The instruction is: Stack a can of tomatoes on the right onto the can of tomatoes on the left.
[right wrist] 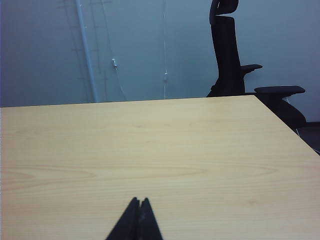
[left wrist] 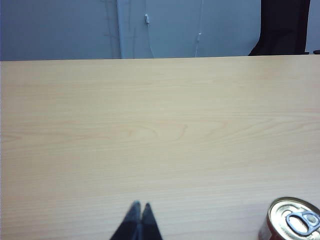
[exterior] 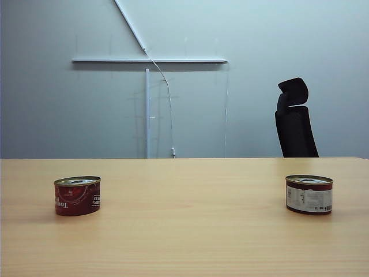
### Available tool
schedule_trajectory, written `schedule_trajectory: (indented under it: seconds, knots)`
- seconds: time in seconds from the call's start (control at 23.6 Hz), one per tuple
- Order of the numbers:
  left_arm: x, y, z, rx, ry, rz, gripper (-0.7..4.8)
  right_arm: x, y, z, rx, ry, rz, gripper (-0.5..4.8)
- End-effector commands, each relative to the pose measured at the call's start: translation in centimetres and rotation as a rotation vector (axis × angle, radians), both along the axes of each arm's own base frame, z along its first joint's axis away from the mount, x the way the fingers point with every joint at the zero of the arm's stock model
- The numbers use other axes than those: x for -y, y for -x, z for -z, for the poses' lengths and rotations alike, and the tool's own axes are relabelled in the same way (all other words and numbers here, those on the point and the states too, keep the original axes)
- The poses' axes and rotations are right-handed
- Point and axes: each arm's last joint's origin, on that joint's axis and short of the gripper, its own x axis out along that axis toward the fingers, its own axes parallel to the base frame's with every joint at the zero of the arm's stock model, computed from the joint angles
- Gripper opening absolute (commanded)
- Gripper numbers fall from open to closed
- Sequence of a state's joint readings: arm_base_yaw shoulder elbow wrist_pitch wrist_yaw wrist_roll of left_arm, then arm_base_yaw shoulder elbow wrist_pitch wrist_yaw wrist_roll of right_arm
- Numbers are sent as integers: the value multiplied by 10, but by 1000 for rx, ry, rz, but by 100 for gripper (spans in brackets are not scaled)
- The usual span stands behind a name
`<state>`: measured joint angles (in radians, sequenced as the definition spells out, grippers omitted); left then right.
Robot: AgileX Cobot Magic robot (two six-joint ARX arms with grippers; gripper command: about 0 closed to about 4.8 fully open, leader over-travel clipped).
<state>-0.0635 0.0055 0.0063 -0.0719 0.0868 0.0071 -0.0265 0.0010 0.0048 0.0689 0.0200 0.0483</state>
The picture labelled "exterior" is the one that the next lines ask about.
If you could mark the tomato can white label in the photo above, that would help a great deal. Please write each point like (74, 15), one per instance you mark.
(309, 197)

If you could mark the red tomato can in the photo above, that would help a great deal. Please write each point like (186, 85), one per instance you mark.
(77, 199)

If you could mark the black office chair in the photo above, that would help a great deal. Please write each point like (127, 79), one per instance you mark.
(297, 130)

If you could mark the white vertical wall conduit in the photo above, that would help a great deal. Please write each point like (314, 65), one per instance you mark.
(148, 115)

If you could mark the white horizontal wall conduit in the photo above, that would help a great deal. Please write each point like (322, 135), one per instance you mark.
(150, 60)

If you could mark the white diagonal wall conduit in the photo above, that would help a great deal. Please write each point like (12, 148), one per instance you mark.
(129, 24)

